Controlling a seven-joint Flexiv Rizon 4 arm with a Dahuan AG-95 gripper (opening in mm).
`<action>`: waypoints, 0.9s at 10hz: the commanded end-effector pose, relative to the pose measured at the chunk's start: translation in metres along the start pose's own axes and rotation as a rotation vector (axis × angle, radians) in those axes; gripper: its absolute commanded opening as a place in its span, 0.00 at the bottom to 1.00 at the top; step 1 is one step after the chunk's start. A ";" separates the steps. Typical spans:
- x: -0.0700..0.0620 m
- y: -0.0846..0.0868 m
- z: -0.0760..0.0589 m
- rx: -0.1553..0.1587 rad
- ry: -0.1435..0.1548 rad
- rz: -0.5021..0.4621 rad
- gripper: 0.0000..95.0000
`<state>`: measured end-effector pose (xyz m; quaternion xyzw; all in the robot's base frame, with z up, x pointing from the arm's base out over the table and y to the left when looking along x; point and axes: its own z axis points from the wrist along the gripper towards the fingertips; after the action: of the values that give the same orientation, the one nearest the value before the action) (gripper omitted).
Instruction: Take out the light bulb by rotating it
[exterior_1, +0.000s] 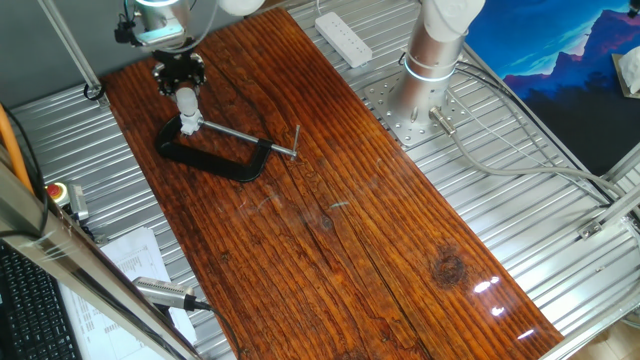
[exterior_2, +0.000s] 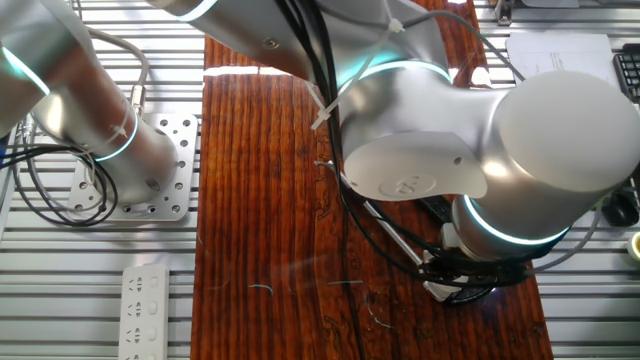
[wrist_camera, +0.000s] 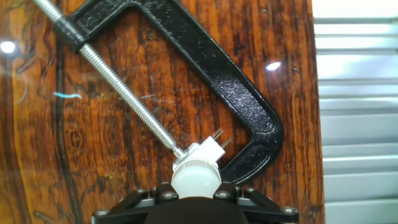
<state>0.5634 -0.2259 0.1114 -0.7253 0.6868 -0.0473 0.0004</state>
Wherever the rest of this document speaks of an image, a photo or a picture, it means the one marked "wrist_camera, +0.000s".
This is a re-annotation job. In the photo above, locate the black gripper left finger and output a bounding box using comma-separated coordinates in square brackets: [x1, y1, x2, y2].
[91, 182, 180, 224]

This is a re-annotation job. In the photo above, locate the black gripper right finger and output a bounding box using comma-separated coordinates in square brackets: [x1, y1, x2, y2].
[213, 182, 300, 224]

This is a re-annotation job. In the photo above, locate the small white cap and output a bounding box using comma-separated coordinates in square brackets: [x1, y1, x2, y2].
[170, 159, 223, 200]

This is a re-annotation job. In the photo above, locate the brown wooden board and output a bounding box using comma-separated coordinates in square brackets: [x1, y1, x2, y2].
[0, 0, 326, 224]

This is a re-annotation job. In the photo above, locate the white lamp socket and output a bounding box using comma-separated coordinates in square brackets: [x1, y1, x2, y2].
[172, 128, 233, 170]

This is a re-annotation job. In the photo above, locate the black metal C-clamp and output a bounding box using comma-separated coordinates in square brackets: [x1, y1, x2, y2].
[32, 0, 284, 186]

